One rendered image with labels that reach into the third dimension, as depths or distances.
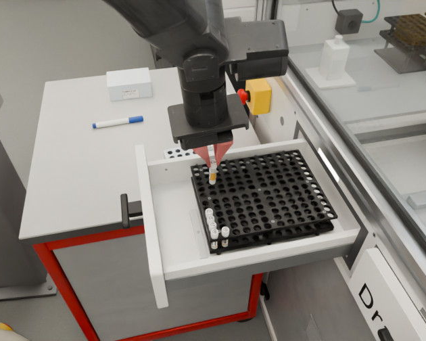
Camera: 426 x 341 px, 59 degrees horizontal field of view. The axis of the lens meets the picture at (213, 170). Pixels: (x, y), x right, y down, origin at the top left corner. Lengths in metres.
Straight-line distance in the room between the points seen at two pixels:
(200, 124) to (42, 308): 1.31
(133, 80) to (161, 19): 0.84
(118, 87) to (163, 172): 0.46
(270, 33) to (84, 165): 0.66
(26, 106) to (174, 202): 2.07
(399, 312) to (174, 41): 0.45
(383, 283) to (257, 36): 0.38
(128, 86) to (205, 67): 0.78
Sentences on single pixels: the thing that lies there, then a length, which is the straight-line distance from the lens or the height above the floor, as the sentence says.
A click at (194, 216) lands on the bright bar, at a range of 0.71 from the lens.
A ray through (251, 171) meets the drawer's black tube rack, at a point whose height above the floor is 0.90.
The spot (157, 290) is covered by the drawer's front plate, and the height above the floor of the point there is 0.88.
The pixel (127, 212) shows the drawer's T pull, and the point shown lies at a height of 0.91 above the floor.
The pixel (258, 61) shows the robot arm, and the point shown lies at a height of 1.19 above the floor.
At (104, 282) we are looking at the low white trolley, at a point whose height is 0.50.
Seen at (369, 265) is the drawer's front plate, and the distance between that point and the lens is 0.62.
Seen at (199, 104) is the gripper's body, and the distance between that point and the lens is 0.46.
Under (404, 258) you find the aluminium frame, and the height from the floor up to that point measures 0.96.
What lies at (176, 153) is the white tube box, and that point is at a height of 0.80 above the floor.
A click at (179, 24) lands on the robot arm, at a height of 1.27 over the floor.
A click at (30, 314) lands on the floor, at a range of 1.69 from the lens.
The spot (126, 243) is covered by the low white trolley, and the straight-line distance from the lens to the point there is 0.93.
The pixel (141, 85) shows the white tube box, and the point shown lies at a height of 0.80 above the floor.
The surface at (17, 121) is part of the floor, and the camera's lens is 2.62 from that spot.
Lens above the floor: 1.40
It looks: 45 degrees down
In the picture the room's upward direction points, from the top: straight up
